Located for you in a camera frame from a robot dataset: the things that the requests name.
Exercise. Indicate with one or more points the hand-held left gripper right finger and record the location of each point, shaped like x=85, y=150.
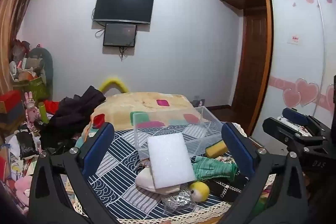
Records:
x=237, y=148

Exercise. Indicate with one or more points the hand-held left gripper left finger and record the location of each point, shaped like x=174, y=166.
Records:
x=98, y=146

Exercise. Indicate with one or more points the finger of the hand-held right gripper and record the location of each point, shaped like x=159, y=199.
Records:
x=282, y=132
x=295, y=116

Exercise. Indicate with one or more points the white red small packet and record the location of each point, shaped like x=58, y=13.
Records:
x=296, y=126

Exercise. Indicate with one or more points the white foam block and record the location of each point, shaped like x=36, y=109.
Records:
x=170, y=161

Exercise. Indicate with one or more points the clear plastic box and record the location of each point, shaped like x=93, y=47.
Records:
x=168, y=119

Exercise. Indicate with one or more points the yellow sponge cylinder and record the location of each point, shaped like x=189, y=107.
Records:
x=215, y=149

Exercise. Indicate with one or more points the green knitted cloth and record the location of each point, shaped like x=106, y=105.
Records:
x=212, y=167

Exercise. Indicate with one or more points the blue white patterned bedsheet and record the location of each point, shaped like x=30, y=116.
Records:
x=123, y=169

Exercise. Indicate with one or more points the black checkered cloth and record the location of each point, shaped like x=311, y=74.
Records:
x=225, y=188

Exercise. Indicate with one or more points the black clothing pile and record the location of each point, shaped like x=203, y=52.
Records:
x=71, y=113

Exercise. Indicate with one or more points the beige blanket with coloured patches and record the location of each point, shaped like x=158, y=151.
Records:
x=131, y=106

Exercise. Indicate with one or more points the white sliding door pink hearts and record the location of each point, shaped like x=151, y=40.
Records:
x=296, y=61

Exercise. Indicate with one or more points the yellow round plush toy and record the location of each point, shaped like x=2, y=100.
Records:
x=202, y=190

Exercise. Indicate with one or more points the cream fabric pouch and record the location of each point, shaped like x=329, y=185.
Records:
x=145, y=180

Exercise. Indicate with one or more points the red cloth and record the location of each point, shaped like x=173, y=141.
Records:
x=52, y=106

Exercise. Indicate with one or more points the green tube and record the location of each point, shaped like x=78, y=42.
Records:
x=43, y=112

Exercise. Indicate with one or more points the yellow foam arch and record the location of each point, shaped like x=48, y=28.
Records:
x=122, y=83

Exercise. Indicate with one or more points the brown wooden door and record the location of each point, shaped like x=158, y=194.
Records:
x=253, y=61

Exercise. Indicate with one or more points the black shiny bag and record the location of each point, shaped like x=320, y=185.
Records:
x=26, y=144

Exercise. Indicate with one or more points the red white door sticker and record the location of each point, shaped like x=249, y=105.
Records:
x=295, y=39

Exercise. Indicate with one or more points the pink bunny plush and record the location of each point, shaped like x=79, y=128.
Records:
x=31, y=108

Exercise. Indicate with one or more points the crumpled clear plastic wrap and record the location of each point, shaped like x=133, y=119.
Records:
x=178, y=200

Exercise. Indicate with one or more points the green cardboard box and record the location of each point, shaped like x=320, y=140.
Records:
x=36, y=87

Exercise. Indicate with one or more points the pink plush toy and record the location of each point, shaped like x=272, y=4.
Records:
x=23, y=191

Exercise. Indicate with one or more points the red box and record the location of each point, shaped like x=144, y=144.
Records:
x=11, y=100

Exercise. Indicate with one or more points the brown striped curtain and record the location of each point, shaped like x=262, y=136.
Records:
x=13, y=16

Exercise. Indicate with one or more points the wall socket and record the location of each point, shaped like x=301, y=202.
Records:
x=197, y=97

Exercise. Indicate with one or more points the small black wall monitor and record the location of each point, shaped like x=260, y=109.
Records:
x=119, y=35

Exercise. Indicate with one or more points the large black wall television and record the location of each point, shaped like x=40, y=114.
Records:
x=123, y=6

